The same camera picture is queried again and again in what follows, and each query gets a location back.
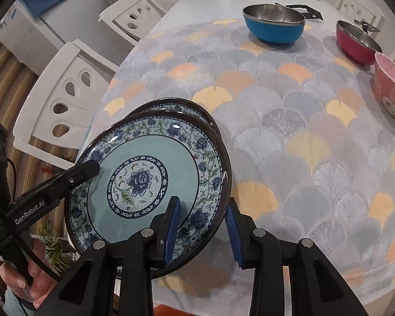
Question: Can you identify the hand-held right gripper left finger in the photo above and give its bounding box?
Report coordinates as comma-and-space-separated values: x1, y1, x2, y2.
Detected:
36, 196, 182, 316

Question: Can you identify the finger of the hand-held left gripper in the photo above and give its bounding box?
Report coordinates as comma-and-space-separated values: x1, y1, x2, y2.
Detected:
7, 161, 101, 235

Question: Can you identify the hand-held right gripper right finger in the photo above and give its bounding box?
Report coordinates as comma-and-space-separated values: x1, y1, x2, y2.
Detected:
225, 197, 369, 316

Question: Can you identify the blue floral plate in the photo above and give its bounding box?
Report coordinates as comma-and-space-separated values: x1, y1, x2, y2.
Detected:
128, 99, 222, 139
65, 111, 233, 279

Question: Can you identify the stainless steel bowl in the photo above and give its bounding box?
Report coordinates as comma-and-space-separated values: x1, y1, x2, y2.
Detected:
243, 4, 306, 44

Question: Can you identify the red steel bowl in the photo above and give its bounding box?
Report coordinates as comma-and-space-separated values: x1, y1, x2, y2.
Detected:
336, 20, 383, 66

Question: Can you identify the person's left hand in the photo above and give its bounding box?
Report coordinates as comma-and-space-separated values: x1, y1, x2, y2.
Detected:
0, 237, 58, 310

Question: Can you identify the potted plant with red flowers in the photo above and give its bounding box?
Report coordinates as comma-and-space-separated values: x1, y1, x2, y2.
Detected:
36, 165, 80, 267

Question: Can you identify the white dining chair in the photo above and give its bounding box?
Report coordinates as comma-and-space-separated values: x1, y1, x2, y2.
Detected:
335, 0, 386, 28
13, 39, 120, 171
99, 0, 168, 46

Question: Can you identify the fan-patterned tablecloth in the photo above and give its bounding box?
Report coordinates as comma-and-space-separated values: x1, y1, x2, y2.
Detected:
76, 19, 395, 298

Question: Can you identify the white refrigerator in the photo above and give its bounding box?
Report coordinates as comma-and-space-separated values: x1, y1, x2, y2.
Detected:
0, 0, 120, 77

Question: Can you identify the small black stand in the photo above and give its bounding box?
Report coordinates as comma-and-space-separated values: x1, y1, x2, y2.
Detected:
355, 20, 381, 34

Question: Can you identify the black plastic frame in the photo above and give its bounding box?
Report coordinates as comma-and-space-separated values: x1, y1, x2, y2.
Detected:
275, 3, 324, 21

